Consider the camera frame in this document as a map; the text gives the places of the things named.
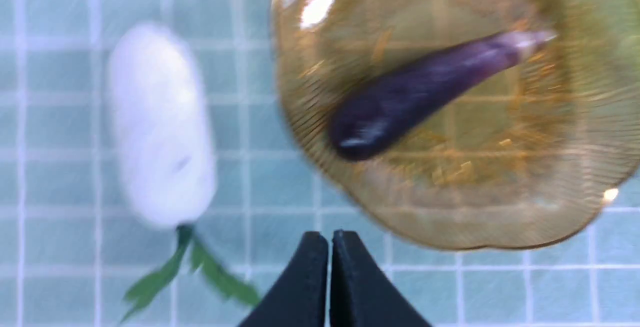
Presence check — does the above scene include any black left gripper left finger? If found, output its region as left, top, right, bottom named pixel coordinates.
left=239, top=231, right=329, bottom=327

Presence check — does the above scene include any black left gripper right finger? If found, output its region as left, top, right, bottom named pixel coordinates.
left=330, top=230, right=430, bottom=327

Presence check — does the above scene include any purple eggplant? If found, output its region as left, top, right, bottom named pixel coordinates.
left=327, top=30, right=556, bottom=162

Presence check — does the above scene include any white radish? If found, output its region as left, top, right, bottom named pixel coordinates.
left=105, top=21, right=261, bottom=324

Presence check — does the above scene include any amber ribbed plastic plate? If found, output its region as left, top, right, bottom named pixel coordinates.
left=270, top=0, right=639, bottom=251

